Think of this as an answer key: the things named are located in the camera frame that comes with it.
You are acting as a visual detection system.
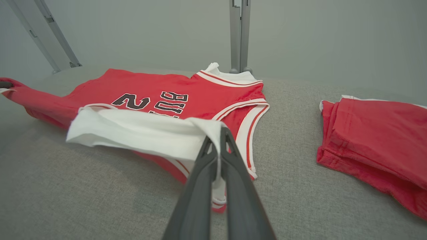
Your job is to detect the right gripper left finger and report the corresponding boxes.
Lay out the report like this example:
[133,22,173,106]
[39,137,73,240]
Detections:
[162,135,221,240]

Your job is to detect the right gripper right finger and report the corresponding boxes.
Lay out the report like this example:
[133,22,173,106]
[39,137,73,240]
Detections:
[220,126,277,240]

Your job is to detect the red jersey with white sleeves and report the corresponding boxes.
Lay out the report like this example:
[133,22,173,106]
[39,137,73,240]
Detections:
[0,62,270,214]

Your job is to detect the red shorts with white stripe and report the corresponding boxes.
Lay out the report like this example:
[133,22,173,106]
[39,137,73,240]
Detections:
[316,95,427,221]

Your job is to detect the grey metal stand pole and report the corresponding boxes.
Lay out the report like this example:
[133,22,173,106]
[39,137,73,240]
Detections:
[229,0,253,75]

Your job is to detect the grey metal stand frame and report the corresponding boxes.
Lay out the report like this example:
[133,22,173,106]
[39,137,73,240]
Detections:
[7,0,82,75]

